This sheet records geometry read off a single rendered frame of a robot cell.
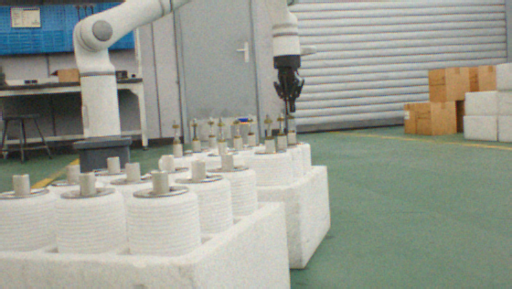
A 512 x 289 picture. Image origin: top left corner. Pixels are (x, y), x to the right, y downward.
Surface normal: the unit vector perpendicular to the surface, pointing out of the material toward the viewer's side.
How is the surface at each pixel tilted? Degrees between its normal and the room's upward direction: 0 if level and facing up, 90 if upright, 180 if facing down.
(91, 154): 90
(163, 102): 90
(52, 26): 90
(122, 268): 90
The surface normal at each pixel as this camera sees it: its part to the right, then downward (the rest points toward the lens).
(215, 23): 0.20, 0.05
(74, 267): -0.33, 0.08
